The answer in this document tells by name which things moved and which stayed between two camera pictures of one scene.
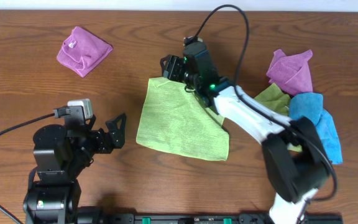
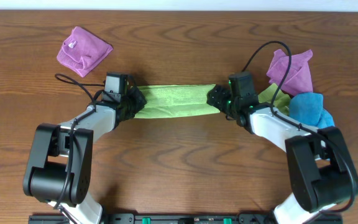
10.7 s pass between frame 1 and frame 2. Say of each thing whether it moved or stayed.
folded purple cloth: stayed
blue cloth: stayed
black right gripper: moved
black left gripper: moved
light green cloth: moved
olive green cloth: stayed
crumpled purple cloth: stayed
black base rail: stayed
